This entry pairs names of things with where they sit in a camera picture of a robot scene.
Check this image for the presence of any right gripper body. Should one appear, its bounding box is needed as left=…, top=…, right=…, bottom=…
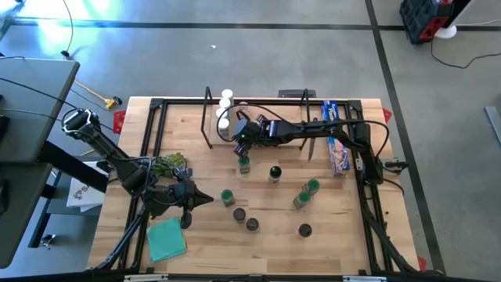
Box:
left=232, top=117, right=261, bottom=147

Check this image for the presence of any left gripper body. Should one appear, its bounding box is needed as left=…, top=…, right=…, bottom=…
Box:
left=171, top=177, right=197, bottom=231

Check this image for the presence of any green-lid spice jar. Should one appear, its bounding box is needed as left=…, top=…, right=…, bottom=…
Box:
left=219, top=188, right=235, bottom=208
left=238, top=154, right=252, bottom=175
left=301, top=178, right=321, bottom=196

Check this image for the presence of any black-lid jar purple label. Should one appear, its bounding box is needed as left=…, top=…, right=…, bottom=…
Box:
left=268, top=165, right=283, bottom=185

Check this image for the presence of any green-lid oregano jar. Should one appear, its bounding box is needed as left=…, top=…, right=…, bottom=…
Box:
left=292, top=190, right=313, bottom=210

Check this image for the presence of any succulent plant in black pot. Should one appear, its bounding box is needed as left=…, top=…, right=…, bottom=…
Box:
left=150, top=151, right=189, bottom=179

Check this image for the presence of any teal folded cloth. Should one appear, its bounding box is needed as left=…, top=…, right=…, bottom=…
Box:
left=146, top=216, right=188, bottom=263

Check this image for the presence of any black rectangular plate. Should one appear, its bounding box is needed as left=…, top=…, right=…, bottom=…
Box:
left=277, top=89, right=317, bottom=99

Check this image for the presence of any white label strip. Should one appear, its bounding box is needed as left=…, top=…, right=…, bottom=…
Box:
left=124, top=273, right=169, bottom=282
left=343, top=275, right=387, bottom=282

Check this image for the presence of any blue plastic wrap box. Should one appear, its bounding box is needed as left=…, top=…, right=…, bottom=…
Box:
left=320, top=99, right=352, bottom=178

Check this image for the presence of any white paper sheet with logo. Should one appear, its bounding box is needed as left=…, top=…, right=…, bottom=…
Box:
left=65, top=161, right=109, bottom=213

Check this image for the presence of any black diagonal desk brace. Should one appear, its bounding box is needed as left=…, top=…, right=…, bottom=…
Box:
left=37, top=140, right=109, bottom=193

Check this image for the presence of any black plug connector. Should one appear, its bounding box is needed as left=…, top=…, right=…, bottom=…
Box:
left=383, top=157, right=409, bottom=173

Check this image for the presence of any dark grey desk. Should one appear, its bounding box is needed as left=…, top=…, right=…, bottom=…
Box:
left=0, top=162, right=54, bottom=270

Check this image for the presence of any red and black crate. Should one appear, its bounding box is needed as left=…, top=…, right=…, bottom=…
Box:
left=398, top=0, right=455, bottom=45

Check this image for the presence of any white stand base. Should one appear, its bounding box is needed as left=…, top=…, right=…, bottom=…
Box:
left=434, top=0, right=477, bottom=39

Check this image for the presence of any grey metal bar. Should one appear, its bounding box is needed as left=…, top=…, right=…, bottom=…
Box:
left=484, top=104, right=501, bottom=148

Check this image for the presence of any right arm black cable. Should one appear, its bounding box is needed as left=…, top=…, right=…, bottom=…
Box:
left=215, top=102, right=293, bottom=143

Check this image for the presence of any black-handled kitchen knife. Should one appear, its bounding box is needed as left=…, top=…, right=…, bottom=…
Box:
left=308, top=116, right=319, bottom=161

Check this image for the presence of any black desk cable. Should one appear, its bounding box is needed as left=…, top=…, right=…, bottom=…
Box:
left=0, top=77, right=79, bottom=110
left=0, top=107, right=66, bottom=122

